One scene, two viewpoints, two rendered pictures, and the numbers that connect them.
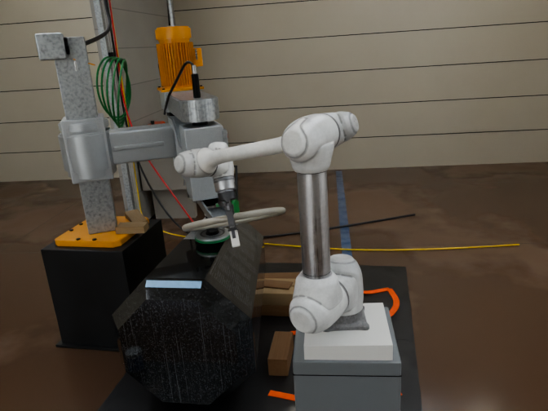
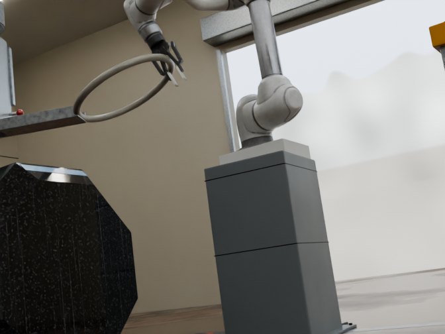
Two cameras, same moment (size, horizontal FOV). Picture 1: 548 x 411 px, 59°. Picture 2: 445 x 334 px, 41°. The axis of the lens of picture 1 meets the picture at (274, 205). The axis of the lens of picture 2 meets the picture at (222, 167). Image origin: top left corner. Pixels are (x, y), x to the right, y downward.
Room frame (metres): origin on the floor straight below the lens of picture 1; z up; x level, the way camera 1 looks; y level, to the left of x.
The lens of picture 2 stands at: (0.89, 2.40, 0.30)
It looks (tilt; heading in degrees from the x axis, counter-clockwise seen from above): 10 degrees up; 291
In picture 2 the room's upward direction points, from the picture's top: 8 degrees counter-clockwise
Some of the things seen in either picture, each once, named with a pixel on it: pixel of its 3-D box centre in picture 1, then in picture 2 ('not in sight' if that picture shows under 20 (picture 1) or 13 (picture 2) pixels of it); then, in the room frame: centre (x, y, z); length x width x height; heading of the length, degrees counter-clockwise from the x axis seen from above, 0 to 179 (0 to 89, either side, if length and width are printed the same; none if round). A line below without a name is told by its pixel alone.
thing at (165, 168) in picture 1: (183, 173); not in sight; (6.08, 1.14, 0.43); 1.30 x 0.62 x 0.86; 173
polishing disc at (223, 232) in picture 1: (212, 233); not in sight; (2.76, 0.39, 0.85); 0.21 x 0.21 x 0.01
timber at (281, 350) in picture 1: (280, 352); not in sight; (2.61, 0.02, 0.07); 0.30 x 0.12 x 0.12; 170
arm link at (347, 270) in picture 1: (341, 282); (253, 117); (1.70, -0.24, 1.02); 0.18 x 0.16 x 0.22; 145
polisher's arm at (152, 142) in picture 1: (119, 145); not in sight; (3.26, 1.02, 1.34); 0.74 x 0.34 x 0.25; 106
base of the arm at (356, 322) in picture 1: (343, 311); (254, 147); (1.72, -0.25, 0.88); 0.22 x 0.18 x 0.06; 176
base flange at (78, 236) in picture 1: (103, 230); not in sight; (3.21, 1.21, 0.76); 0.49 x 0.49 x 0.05; 77
